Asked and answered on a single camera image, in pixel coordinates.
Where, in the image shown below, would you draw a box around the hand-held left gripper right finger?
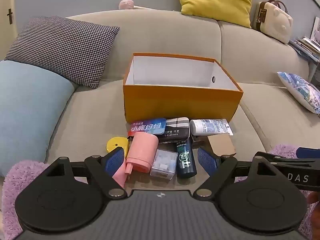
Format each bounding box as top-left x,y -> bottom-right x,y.
194,147 -> 275,200

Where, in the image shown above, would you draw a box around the beige sofa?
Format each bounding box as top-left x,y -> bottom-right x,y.
0,9 -> 320,180

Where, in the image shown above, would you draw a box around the dark shampoo bottle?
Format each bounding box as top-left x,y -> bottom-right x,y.
176,140 -> 197,178

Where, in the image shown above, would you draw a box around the stack of books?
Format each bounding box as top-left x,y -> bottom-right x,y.
287,16 -> 320,62

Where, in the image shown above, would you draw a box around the plaid zipper case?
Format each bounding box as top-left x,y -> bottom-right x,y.
160,117 -> 190,143

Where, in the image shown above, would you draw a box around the cream mini suitcase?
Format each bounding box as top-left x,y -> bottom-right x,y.
252,0 -> 293,44

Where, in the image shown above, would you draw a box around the purple fluffy blanket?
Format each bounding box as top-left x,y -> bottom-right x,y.
0,144 -> 320,240

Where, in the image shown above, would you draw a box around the small pink pump bottle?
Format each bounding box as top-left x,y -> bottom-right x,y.
112,159 -> 128,189

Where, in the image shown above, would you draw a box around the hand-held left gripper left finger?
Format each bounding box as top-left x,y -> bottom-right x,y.
47,147 -> 128,200

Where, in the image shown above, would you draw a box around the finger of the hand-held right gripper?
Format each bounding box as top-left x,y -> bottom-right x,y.
296,147 -> 320,159
254,151 -> 300,165

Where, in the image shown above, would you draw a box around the houndstooth pillow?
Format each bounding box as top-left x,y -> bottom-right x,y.
4,17 -> 120,89

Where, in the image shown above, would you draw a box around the large pink pump bottle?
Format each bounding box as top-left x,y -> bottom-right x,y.
125,132 -> 159,175

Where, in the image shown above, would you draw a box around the clear plastic box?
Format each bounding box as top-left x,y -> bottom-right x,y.
150,149 -> 178,180

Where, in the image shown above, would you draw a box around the white lotion tube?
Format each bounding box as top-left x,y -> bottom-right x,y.
190,119 -> 234,137

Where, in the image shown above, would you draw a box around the yellow tape measure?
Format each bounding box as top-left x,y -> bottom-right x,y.
106,137 -> 129,155

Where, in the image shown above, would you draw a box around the orange cardboard box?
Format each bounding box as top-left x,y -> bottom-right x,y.
122,52 -> 244,123

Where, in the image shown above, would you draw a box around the pink plush toy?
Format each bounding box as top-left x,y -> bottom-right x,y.
119,0 -> 160,11

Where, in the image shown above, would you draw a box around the light blue pillow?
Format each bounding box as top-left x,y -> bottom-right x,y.
0,60 -> 75,178

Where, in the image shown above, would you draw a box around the person's right hand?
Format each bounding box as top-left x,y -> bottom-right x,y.
307,191 -> 320,205

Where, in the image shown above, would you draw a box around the small brown cardboard box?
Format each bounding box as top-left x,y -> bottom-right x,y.
192,134 -> 237,157

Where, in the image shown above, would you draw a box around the blue printed pillow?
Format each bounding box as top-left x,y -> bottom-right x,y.
277,72 -> 320,115

